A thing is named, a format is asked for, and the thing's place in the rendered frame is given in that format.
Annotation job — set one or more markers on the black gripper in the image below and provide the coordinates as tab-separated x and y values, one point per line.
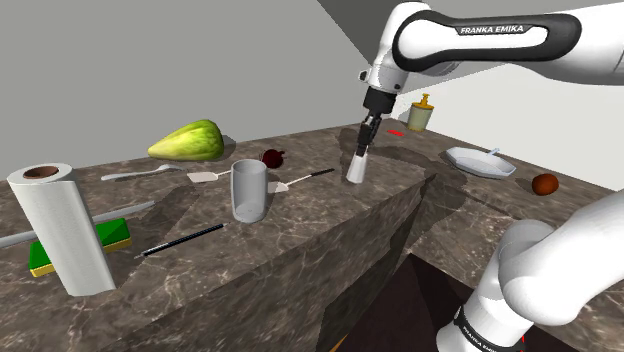
379	100

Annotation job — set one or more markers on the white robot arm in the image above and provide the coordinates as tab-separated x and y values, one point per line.
487	36

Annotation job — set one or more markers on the small flat red thing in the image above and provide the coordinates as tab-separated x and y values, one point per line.
395	132

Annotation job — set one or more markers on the white tapered shaker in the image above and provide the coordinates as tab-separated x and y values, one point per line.
357	169

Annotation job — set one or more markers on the olive soap dispenser, yellow pump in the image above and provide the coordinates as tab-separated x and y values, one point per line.
420	117

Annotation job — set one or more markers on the dark red apple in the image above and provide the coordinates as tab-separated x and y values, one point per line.
273	159

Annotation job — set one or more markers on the white oblong dish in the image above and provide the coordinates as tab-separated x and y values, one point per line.
480	164

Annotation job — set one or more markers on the small white spoon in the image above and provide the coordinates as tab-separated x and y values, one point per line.
494	152

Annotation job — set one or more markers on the grey cup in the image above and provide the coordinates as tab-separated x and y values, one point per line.
249	190

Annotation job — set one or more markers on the green pointed fruit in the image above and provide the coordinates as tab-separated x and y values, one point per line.
190	142

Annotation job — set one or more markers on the brown round fruit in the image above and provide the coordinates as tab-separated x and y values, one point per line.
545	184

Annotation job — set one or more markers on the thin black pen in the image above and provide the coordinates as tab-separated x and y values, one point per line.
185	239

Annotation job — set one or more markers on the grey spoon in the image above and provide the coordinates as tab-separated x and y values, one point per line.
139	173

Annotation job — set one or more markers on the long grey knife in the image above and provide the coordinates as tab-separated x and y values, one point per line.
122	211

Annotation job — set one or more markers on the green and yellow sponge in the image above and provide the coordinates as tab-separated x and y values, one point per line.
113	233

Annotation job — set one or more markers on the white paper towel roll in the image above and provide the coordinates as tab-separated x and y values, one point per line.
63	229

